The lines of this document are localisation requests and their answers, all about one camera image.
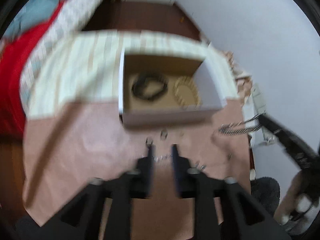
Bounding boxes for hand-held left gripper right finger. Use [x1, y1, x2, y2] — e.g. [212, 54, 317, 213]
[171, 144, 290, 240]

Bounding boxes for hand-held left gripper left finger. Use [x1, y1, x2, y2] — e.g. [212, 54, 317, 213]
[51, 144, 156, 240]

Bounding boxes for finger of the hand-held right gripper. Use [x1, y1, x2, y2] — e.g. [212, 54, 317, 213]
[259, 114, 318, 171]

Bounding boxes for white cardboard box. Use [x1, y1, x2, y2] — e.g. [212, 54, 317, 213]
[118, 47, 227, 128]

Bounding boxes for silver chain bracelet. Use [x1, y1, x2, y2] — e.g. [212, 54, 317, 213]
[217, 116, 262, 137]

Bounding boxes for dark fuzzy stool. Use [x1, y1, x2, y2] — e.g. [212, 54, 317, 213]
[251, 177, 281, 214]

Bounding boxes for white power strip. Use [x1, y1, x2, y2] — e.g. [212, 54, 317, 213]
[249, 83, 275, 147]

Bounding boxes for cream striped cloth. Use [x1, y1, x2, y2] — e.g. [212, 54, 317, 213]
[26, 29, 240, 118]

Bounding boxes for red blanket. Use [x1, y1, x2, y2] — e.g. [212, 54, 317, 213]
[0, 0, 110, 140]

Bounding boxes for white patterned bed sheet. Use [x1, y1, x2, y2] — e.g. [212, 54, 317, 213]
[19, 0, 118, 111]

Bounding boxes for grey-blue blanket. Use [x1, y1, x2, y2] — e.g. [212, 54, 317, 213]
[5, 0, 83, 40]

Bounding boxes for gold beaded bracelet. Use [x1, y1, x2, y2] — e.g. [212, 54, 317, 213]
[172, 76, 201, 108]

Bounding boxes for black cord bracelet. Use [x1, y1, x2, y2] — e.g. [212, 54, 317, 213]
[131, 72, 168, 102]

